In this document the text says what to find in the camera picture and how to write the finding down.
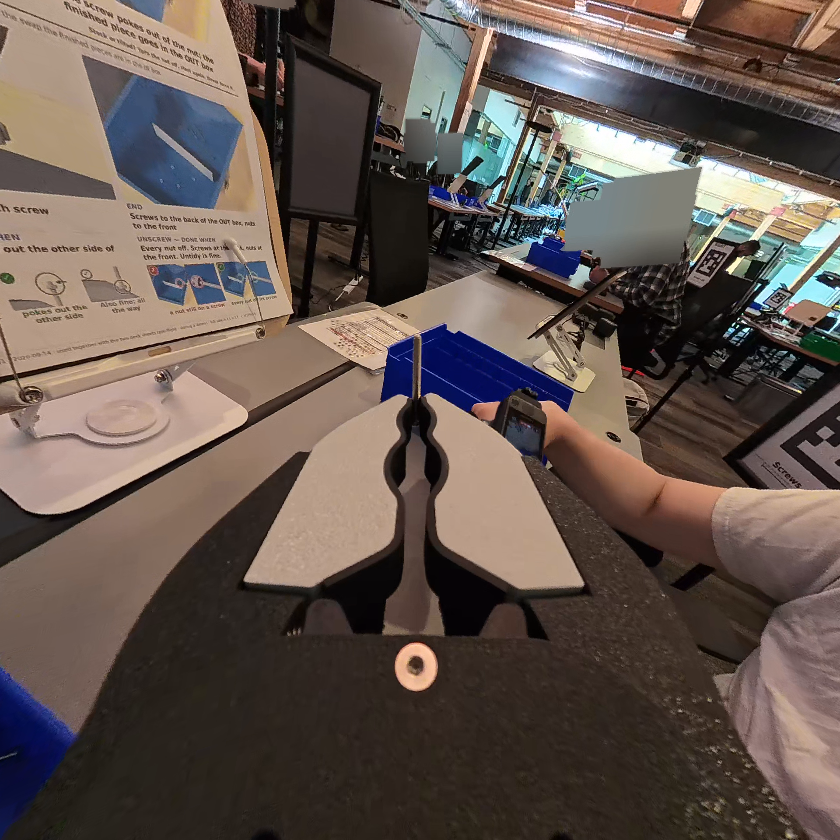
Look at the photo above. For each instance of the small marker sign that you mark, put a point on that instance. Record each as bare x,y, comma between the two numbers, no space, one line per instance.
778,296
712,262

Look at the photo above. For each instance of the green crate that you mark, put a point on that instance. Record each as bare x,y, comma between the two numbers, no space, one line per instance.
820,348

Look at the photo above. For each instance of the black mesh office chair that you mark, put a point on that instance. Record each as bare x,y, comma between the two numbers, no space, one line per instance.
709,315

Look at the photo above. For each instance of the white power strip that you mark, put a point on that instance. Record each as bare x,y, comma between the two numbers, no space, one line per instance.
354,282

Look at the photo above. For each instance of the dark board on white stand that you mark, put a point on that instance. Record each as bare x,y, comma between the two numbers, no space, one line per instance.
568,367

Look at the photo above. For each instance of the printed paper sheet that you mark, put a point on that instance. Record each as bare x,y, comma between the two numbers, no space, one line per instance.
361,338

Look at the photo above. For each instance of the wooden backing board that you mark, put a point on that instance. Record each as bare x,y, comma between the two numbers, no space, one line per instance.
266,184

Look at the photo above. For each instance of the operator in white shirt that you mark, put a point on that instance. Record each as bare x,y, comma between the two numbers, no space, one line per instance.
787,623

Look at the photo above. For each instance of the person's right hand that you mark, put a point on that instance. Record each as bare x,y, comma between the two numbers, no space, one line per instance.
558,426

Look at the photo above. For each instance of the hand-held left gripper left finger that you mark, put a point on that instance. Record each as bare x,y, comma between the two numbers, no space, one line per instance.
334,518

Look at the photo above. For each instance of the framed marker sign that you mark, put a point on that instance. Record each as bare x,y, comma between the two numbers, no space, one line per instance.
807,446

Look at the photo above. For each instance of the black framed easel board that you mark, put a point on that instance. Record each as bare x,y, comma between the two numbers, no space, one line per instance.
328,131

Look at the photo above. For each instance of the blue bin with divider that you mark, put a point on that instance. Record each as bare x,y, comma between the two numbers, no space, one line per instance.
26,735

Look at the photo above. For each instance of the blue plastic bin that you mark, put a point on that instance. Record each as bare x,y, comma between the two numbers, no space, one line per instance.
551,259
459,367

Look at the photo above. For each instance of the steel bolt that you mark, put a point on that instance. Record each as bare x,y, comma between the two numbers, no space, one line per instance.
417,367

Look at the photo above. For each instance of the printed instruction sheet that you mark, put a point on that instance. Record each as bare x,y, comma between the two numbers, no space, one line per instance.
131,229

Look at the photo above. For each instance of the black high-back chair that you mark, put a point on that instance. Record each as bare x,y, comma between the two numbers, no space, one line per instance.
397,236

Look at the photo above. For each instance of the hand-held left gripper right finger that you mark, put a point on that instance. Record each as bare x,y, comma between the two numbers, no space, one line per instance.
502,518

